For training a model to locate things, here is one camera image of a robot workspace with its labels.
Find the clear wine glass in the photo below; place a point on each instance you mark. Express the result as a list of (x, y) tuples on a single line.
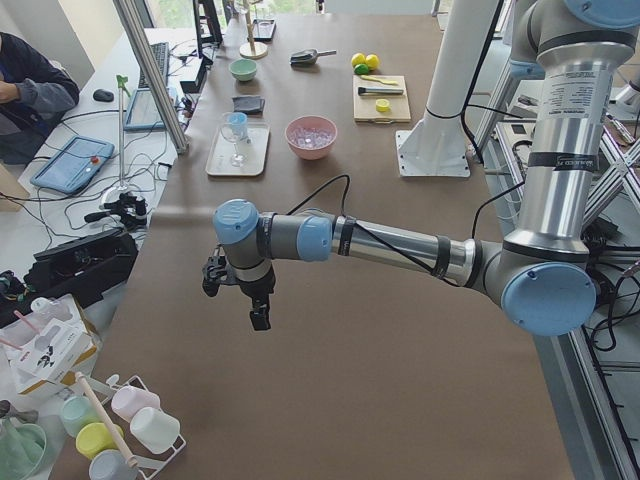
[(234, 140)]

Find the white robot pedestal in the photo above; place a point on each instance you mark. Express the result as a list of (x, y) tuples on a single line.
[(436, 145)]

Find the cardboard product box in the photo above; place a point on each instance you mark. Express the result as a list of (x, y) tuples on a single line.
[(46, 347)]

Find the pink bowl with ice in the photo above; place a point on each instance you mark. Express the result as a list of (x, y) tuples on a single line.
[(311, 137)]

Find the aluminium frame post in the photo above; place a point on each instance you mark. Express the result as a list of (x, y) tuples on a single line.
[(133, 27)]

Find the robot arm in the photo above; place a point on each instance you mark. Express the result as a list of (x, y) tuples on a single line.
[(537, 273)]

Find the black keyboard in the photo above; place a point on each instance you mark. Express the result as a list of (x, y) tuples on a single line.
[(161, 54)]

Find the yellow plastic knife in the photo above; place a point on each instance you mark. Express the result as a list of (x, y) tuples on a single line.
[(378, 80)]

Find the yellow lemon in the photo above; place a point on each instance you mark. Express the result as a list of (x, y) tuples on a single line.
[(361, 69), (358, 58)]

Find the white cup rack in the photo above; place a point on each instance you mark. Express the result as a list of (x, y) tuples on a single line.
[(136, 455)]

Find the pink cup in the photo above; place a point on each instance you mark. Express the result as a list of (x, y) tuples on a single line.
[(128, 400)]

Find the black computer mouse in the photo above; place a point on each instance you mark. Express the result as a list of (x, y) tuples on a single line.
[(103, 95)]

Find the seated person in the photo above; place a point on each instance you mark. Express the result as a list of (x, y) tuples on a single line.
[(35, 95)]

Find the grey folded cloth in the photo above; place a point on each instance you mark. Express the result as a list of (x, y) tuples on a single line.
[(248, 104)]

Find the wooden cup tree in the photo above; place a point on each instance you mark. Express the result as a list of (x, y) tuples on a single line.
[(251, 49)]

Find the blue teach pendant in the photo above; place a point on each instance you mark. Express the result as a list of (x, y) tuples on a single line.
[(142, 113), (74, 166)]

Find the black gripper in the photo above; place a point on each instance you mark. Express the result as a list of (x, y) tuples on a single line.
[(256, 290)]

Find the metal ice scoop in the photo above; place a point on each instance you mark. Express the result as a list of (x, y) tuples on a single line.
[(309, 57)]

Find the grey cup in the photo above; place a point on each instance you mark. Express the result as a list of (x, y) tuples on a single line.
[(111, 465)]

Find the yellow cup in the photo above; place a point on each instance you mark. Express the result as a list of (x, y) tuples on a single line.
[(93, 439)]

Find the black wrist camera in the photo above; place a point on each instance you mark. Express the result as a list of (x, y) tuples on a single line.
[(260, 314)]

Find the half lemon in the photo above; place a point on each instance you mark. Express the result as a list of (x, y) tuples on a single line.
[(382, 105)]

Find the blue cup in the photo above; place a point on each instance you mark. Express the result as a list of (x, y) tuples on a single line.
[(237, 122)]

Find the green bowl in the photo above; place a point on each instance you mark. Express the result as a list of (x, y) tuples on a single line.
[(243, 69)]

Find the cream serving tray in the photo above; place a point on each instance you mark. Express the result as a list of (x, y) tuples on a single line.
[(247, 159)]

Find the mint cup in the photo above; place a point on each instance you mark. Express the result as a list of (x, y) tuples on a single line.
[(76, 413)]

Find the wooden cutting board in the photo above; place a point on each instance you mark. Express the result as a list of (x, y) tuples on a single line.
[(364, 106)]

